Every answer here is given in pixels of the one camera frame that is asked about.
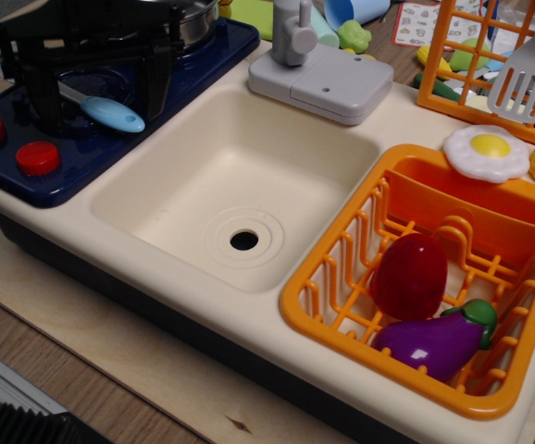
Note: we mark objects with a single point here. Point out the purple toy eggplant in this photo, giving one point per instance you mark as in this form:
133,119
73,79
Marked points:
443,345

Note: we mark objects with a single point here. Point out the small yellow corn piece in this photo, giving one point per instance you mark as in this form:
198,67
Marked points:
422,55

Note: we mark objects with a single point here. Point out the green toy pepper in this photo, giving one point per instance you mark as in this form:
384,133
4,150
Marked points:
353,36

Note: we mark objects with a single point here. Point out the cream toy sink unit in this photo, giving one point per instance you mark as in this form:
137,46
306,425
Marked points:
210,216

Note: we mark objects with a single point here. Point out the green cutting board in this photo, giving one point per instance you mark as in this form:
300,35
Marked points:
256,13

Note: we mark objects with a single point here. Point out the red toy pepper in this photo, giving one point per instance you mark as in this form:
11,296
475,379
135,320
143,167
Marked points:
410,280

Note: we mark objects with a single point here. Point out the black ribbed device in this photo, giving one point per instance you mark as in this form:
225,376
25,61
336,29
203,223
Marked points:
26,426

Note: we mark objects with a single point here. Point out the orange dish drainer basket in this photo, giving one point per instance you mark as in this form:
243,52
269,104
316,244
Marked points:
487,232

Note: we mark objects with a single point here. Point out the toy fried egg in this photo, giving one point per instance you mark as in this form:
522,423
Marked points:
488,153

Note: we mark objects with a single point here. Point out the blue plastic cup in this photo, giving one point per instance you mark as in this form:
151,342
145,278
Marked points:
337,12

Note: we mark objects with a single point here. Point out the dark blue toy stove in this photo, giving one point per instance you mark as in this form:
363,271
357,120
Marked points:
86,148

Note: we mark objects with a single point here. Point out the grey toy faucet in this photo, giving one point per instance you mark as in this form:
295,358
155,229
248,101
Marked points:
299,70

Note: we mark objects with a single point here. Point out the grey toy spatula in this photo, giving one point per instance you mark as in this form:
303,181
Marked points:
512,95

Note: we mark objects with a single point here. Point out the light green toy fruit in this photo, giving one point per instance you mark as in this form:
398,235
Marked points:
461,60

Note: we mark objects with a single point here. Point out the grey spoon blue handle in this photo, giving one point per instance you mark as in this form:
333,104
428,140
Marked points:
102,110

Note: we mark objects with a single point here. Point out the aluminium frame rail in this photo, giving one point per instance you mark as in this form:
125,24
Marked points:
21,393

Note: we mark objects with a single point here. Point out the printed instruction sheet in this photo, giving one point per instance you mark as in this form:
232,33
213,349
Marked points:
416,23

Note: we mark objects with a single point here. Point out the silver metal pan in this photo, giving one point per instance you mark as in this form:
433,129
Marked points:
198,22

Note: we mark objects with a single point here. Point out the orange utensil rack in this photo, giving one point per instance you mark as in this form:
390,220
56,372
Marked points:
504,27

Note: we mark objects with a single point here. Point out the dark green toy cucumber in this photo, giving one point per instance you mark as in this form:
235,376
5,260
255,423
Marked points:
439,88

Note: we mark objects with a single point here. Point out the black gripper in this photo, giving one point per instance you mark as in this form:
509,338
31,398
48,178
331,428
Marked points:
81,34

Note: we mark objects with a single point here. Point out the red right stove knob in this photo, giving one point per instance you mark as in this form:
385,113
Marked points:
37,159

